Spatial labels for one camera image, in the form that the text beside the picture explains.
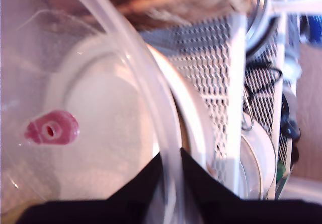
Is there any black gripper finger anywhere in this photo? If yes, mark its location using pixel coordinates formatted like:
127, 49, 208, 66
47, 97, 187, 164
107, 153, 164, 211
180, 148, 241, 211

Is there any clear plastic microwave lid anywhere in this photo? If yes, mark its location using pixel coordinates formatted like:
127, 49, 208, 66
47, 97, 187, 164
0, 0, 186, 224

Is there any white metal shelf unit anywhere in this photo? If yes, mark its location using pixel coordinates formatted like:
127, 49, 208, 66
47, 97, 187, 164
139, 0, 322, 201

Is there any beige plastic bowl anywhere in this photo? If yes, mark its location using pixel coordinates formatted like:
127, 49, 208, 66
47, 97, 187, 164
147, 44, 216, 182

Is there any stainless steel mixing bowl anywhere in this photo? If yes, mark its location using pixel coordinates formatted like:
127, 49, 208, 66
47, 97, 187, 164
246, 0, 280, 57

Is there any black appliance cable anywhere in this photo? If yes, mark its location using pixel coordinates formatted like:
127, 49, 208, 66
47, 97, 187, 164
244, 61, 283, 96

